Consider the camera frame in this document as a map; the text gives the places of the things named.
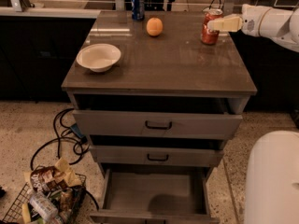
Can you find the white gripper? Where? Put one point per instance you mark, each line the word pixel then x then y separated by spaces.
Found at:
pixel 250 20

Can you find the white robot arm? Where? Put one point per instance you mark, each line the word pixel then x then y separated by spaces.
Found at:
pixel 272 181

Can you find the blue pepsi can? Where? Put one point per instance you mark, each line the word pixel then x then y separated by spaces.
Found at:
pixel 138 10

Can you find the white paper bowl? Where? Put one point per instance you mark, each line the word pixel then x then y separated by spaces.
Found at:
pixel 98 57

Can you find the orange fruit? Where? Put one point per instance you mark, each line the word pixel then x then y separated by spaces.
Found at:
pixel 154 26

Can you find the grey drawer cabinet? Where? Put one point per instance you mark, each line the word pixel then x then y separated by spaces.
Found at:
pixel 171 73

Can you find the top grey drawer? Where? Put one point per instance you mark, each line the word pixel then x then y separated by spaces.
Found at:
pixel 152 124

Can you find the middle grey drawer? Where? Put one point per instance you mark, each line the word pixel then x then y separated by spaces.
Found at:
pixel 157 156

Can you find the bottom open grey drawer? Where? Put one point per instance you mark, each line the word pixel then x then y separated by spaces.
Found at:
pixel 158 196

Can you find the brown snack bag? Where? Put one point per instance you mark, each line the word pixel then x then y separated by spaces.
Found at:
pixel 50 178

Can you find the clear plastic bottle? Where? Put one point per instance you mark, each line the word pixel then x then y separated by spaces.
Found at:
pixel 44 207

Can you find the yellow packet in basket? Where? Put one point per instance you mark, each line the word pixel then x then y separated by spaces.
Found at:
pixel 25 212

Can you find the black wire basket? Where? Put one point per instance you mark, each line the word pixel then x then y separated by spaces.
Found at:
pixel 68 201

